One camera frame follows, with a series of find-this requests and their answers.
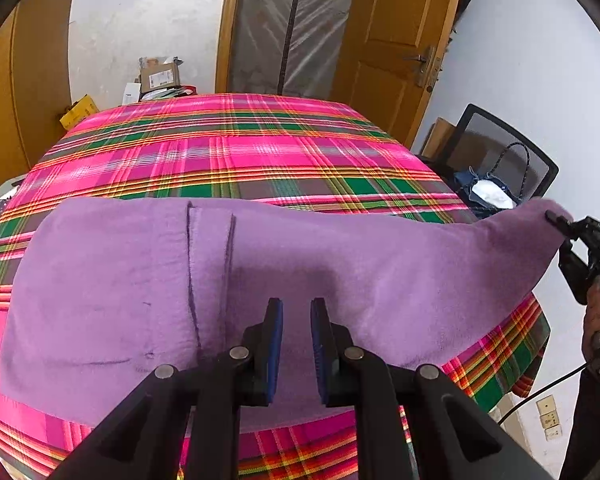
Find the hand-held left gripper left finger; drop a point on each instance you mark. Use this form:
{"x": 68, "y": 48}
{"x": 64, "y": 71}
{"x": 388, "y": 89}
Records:
{"x": 276, "y": 345}

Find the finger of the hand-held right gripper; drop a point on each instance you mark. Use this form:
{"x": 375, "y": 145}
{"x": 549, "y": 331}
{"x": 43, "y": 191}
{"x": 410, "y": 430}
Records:
{"x": 562, "y": 222}

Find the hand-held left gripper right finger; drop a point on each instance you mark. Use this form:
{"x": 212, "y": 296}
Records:
{"x": 316, "y": 350}

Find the purple fleece garment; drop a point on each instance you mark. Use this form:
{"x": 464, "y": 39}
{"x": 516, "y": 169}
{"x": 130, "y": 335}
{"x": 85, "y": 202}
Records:
{"x": 230, "y": 285}

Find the person's right forearm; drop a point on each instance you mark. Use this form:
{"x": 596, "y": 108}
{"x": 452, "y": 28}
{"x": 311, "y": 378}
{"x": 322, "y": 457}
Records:
{"x": 595, "y": 420}

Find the black mesh chair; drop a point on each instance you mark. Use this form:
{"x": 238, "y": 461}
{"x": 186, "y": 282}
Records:
{"x": 490, "y": 135}

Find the flat cardboard box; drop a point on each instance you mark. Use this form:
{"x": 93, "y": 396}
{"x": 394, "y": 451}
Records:
{"x": 437, "y": 137}

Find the pink plaid tablecloth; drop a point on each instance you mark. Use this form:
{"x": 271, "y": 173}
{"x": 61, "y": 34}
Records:
{"x": 230, "y": 150}

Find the wooden door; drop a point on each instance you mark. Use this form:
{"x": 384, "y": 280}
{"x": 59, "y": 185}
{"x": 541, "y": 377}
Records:
{"x": 390, "y": 25}

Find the small white box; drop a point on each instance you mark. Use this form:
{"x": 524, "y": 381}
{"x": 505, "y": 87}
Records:
{"x": 131, "y": 94}

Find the open cardboard box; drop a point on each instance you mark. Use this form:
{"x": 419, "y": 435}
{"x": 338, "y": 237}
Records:
{"x": 161, "y": 76}

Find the yellow bag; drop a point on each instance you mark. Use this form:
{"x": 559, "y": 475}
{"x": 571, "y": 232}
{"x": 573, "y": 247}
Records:
{"x": 80, "y": 112}

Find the light green table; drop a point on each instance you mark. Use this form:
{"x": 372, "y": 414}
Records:
{"x": 12, "y": 187}

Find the clear plastic door curtain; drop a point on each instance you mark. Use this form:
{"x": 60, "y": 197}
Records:
{"x": 290, "y": 25}

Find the wooden wardrobe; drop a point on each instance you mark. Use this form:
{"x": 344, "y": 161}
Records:
{"x": 10, "y": 85}

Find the beige wall outlet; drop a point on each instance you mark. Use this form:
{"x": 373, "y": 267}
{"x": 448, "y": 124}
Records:
{"x": 549, "y": 417}

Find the wooden door frame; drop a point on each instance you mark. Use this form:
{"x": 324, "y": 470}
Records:
{"x": 229, "y": 25}

